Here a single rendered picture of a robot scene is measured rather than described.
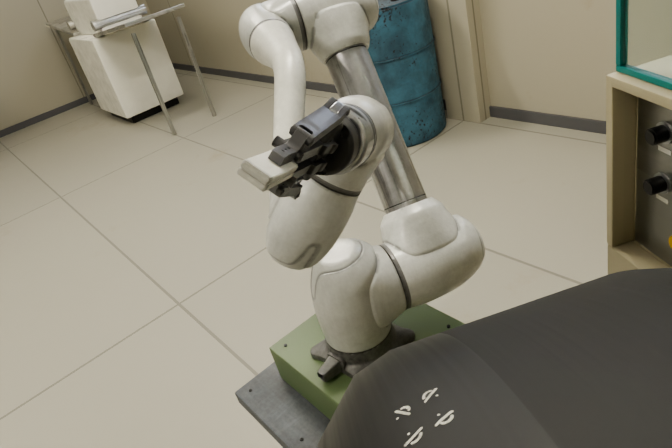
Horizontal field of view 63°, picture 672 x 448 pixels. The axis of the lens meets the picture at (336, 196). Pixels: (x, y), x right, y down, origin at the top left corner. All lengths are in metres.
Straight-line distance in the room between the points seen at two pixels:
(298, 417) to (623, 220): 0.83
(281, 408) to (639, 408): 1.20
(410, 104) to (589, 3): 1.21
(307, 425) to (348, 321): 0.30
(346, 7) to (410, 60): 2.49
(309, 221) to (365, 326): 0.43
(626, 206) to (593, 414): 1.01
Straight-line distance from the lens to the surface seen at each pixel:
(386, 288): 1.15
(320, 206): 0.79
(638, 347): 0.29
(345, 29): 1.27
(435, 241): 1.19
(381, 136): 0.76
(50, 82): 8.31
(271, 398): 1.43
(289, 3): 1.28
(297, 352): 1.36
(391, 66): 3.73
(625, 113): 1.14
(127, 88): 6.42
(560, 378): 0.27
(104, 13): 6.30
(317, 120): 0.57
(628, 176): 1.21
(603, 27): 3.58
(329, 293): 1.13
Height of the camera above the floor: 1.66
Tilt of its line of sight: 28 degrees down
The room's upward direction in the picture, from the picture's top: 15 degrees counter-clockwise
